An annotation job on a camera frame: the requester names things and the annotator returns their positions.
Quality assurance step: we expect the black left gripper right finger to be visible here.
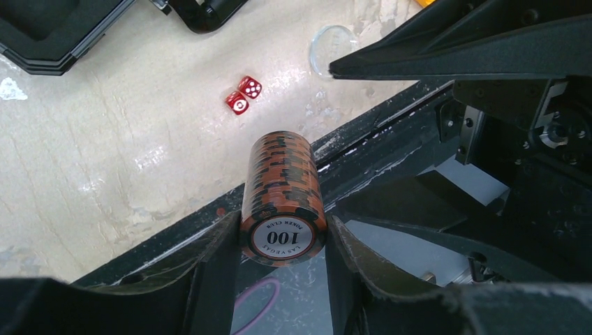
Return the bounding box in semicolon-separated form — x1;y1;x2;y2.
325;216;591;334

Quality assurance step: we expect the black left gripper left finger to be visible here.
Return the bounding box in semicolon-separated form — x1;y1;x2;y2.
1;212;241;334

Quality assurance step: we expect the black poker set case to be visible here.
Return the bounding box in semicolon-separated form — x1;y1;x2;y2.
1;0;245;76

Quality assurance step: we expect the red die left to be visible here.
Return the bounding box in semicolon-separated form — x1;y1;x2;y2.
225;91;249;115

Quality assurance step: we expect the red die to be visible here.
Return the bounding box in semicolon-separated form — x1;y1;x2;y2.
225;91;249;115
237;75;262;99

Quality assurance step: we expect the red die right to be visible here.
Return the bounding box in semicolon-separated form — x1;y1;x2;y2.
237;75;262;99

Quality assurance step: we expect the yellow tape measure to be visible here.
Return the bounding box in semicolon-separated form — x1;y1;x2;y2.
415;0;435;8

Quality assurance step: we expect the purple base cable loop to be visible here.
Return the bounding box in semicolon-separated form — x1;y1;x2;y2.
232;277;281;335

